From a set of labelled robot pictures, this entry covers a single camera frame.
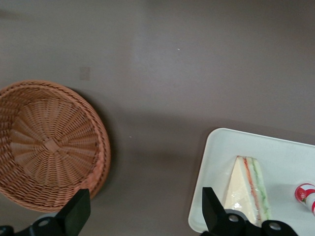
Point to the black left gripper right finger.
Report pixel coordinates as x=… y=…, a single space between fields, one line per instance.
x=212 y=211

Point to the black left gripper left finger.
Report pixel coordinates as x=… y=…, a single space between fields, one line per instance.
x=76 y=211

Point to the triangular sandwich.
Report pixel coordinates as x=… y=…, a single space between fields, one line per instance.
x=241 y=184

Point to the brown round wicker basket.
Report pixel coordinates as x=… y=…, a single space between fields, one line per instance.
x=49 y=145

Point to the cream rectangular plastic tray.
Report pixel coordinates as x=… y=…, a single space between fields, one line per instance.
x=270 y=152

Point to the red white yogurt cup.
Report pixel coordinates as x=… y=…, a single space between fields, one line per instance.
x=306 y=194

